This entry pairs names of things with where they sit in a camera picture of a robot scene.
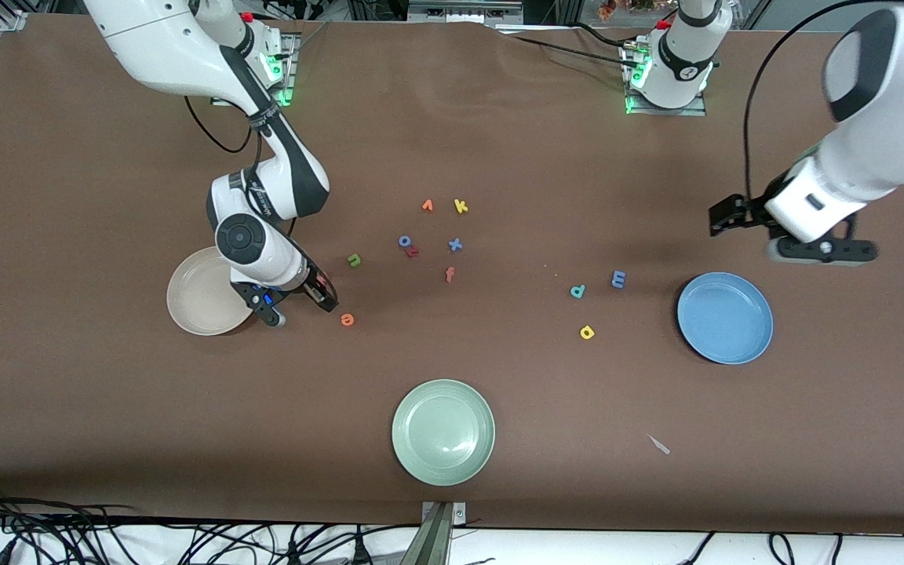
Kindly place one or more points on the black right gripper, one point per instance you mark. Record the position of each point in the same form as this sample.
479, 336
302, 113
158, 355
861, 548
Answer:
311, 284

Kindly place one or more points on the grey metal frame piece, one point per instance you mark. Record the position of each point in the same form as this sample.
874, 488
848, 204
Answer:
464, 9

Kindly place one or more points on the blue foam letter m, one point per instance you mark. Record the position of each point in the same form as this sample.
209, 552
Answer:
618, 278

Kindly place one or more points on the yellow foam letter d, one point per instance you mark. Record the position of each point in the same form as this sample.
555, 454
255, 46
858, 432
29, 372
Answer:
587, 333

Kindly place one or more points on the brown table cover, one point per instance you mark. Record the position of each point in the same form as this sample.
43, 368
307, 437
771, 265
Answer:
499, 141

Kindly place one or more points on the teal foam letter p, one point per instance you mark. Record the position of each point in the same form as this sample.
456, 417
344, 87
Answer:
577, 292

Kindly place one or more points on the blue plate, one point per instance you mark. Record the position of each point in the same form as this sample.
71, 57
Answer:
725, 318

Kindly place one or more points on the dried flowers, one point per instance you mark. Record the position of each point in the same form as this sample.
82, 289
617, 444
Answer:
628, 6

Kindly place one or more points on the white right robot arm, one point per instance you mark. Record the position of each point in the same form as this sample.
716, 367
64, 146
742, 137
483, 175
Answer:
169, 47

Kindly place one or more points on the beige plate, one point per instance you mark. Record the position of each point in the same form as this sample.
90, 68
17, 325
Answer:
197, 302

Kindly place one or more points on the small white paper scrap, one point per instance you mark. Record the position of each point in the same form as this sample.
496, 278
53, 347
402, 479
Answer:
658, 444

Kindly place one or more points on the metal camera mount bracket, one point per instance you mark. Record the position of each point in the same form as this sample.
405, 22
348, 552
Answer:
435, 534

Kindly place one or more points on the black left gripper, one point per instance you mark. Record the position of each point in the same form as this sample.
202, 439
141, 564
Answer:
752, 211

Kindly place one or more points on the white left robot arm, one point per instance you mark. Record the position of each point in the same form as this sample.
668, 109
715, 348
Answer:
883, 118

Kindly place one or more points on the pale green plate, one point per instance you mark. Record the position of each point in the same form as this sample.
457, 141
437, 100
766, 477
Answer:
443, 432

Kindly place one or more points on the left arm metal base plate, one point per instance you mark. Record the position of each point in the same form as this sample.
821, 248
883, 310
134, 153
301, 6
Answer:
695, 111

